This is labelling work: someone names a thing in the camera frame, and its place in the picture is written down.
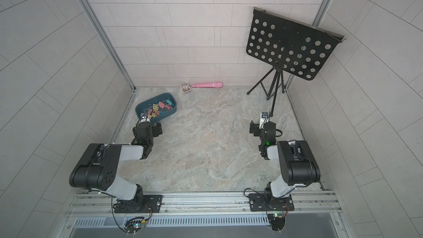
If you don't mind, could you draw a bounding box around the teal plastic storage box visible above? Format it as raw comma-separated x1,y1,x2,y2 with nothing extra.
135,93,177,123

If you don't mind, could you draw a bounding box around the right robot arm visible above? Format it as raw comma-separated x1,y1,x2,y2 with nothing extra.
249,120,321,201

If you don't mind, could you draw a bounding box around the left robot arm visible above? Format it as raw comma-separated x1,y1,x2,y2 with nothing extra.
69,119,163,213

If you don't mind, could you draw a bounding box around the small card box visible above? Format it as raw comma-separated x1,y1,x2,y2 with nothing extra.
180,83,192,94

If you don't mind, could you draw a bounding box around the pink microphone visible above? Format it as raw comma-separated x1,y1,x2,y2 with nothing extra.
192,82,223,88

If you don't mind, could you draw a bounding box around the black music stand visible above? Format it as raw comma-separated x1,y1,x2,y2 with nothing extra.
246,7,344,99

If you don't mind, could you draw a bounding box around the right controller board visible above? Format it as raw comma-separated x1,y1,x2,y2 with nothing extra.
267,213,286,232

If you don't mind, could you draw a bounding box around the controller board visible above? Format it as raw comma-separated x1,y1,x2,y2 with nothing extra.
267,213,286,232
124,217,147,236

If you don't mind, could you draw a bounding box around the left controller board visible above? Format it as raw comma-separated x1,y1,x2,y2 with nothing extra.
124,217,147,236

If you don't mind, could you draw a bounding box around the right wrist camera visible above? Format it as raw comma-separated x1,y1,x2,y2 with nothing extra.
259,111,270,129

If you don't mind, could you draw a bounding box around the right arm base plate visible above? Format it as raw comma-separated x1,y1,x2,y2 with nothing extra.
247,192,295,212

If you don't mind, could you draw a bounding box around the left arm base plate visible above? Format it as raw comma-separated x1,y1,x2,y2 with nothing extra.
112,195,164,214

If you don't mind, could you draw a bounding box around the aluminium rail frame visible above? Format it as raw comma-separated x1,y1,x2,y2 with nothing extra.
64,190,343,219

